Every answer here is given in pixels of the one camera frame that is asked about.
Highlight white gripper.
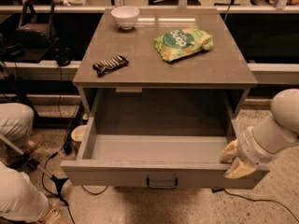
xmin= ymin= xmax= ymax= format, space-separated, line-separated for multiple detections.
xmin=219 ymin=127 xmax=278 ymax=179

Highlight grey top drawer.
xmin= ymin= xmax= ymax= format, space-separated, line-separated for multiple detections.
xmin=61 ymin=89 xmax=269 ymax=189

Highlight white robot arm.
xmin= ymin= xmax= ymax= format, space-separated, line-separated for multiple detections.
xmin=219 ymin=89 xmax=299 ymax=179

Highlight grey drawer cabinet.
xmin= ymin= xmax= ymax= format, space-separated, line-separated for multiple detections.
xmin=74 ymin=8 xmax=257 ymax=114

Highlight green snack bag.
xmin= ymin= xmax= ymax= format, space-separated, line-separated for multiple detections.
xmin=153 ymin=28 xmax=213 ymax=63

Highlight dark chocolate bar wrapper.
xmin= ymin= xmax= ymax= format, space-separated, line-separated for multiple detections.
xmin=93 ymin=56 xmax=129 ymax=77

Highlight white paper cup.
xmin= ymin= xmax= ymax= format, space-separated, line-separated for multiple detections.
xmin=71 ymin=125 xmax=86 ymax=149

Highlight grey tripod stick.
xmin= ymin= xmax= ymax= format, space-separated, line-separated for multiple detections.
xmin=0 ymin=134 xmax=68 ymax=205

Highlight white ceramic bowl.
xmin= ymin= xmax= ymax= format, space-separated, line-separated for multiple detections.
xmin=111 ymin=6 xmax=139 ymax=30

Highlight brown shoe lower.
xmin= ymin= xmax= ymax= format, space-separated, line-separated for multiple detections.
xmin=37 ymin=205 xmax=68 ymax=224

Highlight brown shoe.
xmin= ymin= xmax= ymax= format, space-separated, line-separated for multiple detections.
xmin=37 ymin=205 xmax=68 ymax=224
xmin=4 ymin=133 xmax=45 ymax=168

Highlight brown shoe upper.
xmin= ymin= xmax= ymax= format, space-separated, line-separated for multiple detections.
xmin=4 ymin=133 xmax=45 ymax=168

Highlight person leg white trousers lower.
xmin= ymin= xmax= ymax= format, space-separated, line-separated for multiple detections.
xmin=0 ymin=162 xmax=50 ymax=223

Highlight person leg white trousers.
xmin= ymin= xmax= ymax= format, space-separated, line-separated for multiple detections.
xmin=0 ymin=103 xmax=34 ymax=152
xmin=0 ymin=162 xmax=50 ymax=223

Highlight person leg white trousers upper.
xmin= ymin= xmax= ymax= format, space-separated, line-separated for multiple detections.
xmin=0 ymin=103 xmax=34 ymax=152

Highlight black floor cable right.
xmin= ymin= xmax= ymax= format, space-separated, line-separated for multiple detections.
xmin=211 ymin=188 xmax=299 ymax=223

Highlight black coiled floor cable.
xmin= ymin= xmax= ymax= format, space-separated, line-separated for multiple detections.
xmin=41 ymin=151 xmax=110 ymax=196

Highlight dark bag with handles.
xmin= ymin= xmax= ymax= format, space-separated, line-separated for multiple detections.
xmin=15 ymin=0 xmax=56 ymax=49

